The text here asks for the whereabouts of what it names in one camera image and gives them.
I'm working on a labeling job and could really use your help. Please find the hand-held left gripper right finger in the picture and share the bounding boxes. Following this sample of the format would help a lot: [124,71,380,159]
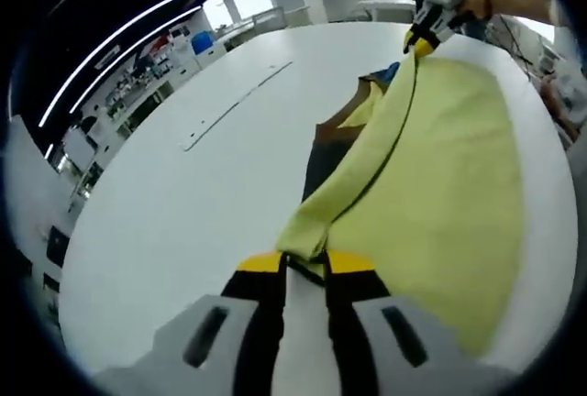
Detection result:
[323,248,506,396]

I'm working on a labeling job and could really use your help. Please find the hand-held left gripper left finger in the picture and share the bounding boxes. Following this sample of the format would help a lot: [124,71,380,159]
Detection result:
[96,251,288,396]

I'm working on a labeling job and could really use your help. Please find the yellow-green garment with grey and blue sleeves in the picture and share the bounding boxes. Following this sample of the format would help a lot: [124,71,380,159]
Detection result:
[273,53,527,361]

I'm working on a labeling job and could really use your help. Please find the white template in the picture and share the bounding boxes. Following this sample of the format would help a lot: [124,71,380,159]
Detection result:
[182,60,294,154]

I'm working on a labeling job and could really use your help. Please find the person's right hand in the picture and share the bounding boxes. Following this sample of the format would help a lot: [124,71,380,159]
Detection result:
[461,0,490,22]

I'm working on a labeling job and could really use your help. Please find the black chair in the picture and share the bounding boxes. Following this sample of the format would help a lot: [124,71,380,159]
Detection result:
[45,225,71,279]

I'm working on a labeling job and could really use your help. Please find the blue storage bin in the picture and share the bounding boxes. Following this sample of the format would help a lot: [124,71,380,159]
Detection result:
[191,30,216,56]

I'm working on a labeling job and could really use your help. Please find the white counter cabinets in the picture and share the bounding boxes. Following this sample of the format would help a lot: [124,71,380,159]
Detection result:
[68,37,227,160]

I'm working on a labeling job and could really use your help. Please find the long ceiling light strip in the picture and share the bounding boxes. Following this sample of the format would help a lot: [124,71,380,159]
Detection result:
[68,5,204,114]
[38,0,240,127]

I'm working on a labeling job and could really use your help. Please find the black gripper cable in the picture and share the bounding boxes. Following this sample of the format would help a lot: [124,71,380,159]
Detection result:
[496,14,534,77]

